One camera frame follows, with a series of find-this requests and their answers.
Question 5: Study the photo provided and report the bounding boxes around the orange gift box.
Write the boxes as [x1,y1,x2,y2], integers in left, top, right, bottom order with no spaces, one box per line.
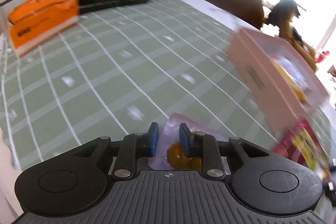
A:
[7,0,79,57]

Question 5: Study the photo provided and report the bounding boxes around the red chicken snack packet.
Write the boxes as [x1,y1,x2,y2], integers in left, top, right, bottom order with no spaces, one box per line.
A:
[272,119,331,180]

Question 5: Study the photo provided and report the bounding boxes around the tan chair with black jacket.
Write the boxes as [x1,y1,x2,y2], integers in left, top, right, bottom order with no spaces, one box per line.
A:
[264,0,317,73]

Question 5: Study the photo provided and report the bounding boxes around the clear pack of brown eggs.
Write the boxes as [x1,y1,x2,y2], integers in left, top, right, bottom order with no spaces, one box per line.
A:
[148,113,231,171]

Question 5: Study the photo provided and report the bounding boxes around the pink storage box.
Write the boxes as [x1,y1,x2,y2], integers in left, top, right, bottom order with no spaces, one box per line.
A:
[225,28,329,135]

